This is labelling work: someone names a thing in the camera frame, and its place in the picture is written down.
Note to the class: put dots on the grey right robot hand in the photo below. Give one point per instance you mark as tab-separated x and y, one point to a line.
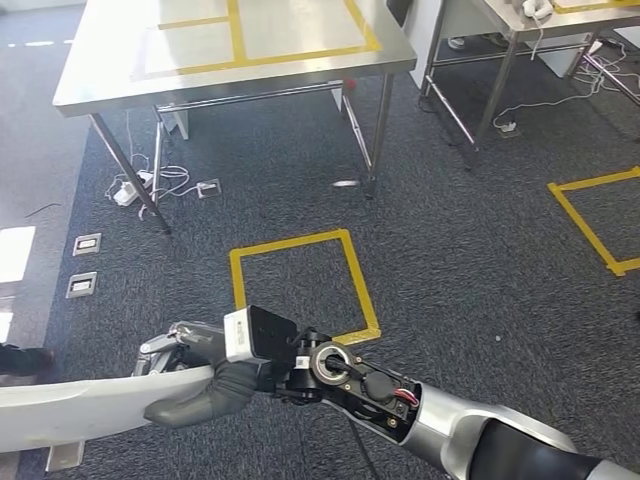
195	344

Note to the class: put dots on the white curved car body part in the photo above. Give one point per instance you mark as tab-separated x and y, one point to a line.
75	411

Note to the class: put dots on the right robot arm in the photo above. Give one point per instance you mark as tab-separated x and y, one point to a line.
450	424

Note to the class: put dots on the steel workbench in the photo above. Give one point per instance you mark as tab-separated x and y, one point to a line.
100	66

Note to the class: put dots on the metal floor socket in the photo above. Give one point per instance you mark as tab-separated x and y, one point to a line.
87	244
81	285
509	128
209	189

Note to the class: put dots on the white power strip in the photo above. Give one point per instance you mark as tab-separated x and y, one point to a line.
130	191

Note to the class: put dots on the person's foot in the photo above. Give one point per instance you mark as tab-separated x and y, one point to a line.
25	361

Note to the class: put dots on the white cabinet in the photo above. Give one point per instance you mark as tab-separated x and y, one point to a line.
423	40

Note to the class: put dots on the steel side table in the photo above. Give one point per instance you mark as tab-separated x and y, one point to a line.
505	20

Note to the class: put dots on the white handheld controller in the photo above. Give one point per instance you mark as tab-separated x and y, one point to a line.
537	8

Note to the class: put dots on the yellow table tape outline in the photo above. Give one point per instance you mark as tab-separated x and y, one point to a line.
590	6

